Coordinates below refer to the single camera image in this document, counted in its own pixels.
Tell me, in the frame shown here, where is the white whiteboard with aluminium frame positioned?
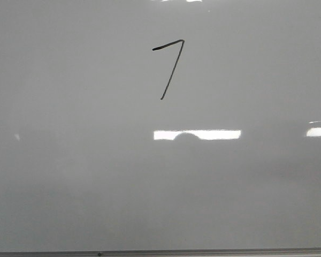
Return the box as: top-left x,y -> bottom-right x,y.
0,1 -> 321,252

